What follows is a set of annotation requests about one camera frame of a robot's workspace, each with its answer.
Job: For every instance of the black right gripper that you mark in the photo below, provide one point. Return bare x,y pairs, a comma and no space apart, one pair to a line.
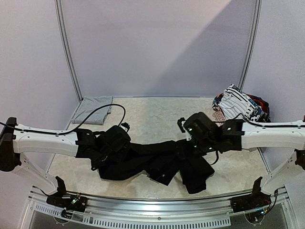
188,142

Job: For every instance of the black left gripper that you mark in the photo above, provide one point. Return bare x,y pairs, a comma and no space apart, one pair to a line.
121,153

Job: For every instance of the black shirt with buttons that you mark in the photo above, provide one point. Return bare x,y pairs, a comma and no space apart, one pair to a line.
161,161

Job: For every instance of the grey tank top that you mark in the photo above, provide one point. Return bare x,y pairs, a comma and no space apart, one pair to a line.
88,105

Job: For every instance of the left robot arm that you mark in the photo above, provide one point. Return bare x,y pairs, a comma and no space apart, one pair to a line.
17,139

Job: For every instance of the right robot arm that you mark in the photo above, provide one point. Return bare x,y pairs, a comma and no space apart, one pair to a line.
239,134

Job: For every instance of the pink perforated laundry basket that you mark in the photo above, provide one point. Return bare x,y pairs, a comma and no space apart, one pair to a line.
219,116

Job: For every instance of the white striped garment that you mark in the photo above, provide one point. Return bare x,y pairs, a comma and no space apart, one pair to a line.
236,103

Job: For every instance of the colourful patterned garment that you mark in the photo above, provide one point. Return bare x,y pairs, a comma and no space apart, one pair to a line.
264,116

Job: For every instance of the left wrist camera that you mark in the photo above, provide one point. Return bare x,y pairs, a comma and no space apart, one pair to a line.
117,136

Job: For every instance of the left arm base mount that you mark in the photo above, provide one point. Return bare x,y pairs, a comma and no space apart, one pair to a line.
69,202

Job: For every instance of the aluminium front rail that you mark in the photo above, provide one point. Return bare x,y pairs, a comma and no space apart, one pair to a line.
213,212

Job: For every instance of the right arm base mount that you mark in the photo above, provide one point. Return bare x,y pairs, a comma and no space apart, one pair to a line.
249,202

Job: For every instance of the right aluminium corner post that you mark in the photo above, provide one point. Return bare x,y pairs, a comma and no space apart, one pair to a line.
251,42

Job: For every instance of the aluminium corner post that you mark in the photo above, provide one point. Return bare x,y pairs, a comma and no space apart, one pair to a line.
66,49
251,42

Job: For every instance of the left aluminium corner post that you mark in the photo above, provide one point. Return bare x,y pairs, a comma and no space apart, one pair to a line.
66,49

